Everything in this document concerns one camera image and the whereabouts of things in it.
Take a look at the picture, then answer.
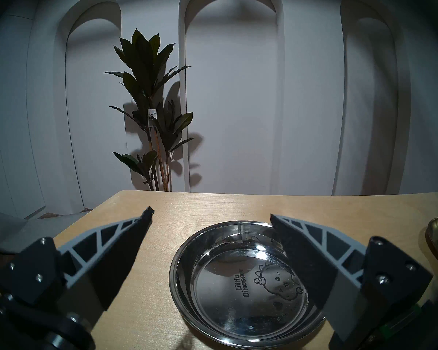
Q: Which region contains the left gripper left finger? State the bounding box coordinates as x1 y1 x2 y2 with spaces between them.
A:
0 206 155 312

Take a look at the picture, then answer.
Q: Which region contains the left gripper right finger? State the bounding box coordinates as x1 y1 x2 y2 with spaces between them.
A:
270 214 434 349

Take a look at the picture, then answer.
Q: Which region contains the stainless steel dinosaur plate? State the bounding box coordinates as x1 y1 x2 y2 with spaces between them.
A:
169 220 329 346

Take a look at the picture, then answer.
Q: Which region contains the tall green leafy plant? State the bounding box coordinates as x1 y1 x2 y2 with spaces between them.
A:
104 28 195 192

